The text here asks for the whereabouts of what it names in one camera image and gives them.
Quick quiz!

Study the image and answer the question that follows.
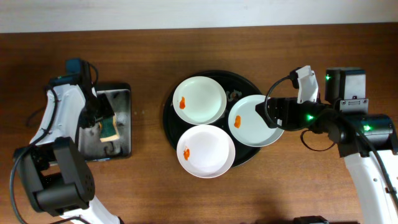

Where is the green yellow sponge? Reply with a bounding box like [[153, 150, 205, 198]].
[[99, 116, 120, 142]]

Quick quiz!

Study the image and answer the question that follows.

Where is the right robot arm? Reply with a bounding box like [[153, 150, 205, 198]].
[[255, 66, 397, 223]]

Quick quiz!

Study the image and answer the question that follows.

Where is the metal soapy water tray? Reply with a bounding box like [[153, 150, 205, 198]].
[[78, 83, 132, 161]]

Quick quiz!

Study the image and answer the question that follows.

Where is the white plate bottom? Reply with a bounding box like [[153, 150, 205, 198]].
[[176, 125, 236, 179]]

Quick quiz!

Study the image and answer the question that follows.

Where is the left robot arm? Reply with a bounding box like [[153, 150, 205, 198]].
[[9, 58, 122, 223]]

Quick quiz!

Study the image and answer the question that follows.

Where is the orange sauce stain right plate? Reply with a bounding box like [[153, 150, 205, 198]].
[[234, 115, 241, 128]]

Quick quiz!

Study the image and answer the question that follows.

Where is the white plate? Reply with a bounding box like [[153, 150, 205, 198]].
[[176, 125, 236, 179], [228, 95, 284, 147], [172, 76, 227, 125]]

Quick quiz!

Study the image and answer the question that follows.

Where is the orange sauce stain top plate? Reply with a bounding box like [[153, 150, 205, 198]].
[[179, 96, 186, 110]]

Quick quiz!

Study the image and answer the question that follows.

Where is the orange sauce stain plate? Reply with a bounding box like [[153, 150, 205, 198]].
[[234, 115, 241, 128], [179, 96, 186, 110], [183, 147, 190, 161]]

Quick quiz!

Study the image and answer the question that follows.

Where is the round black serving tray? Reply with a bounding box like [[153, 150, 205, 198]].
[[162, 70, 261, 167]]

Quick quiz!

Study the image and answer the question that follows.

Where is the orange sauce stain bottom plate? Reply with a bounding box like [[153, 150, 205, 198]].
[[183, 147, 190, 161]]

